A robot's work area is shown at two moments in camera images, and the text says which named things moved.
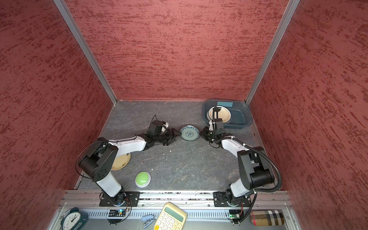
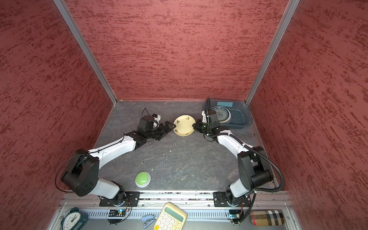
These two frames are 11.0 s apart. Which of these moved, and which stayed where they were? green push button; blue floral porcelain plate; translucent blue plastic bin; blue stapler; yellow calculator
Moved: blue floral porcelain plate
Stayed: blue stapler; translucent blue plastic bin; green push button; yellow calculator
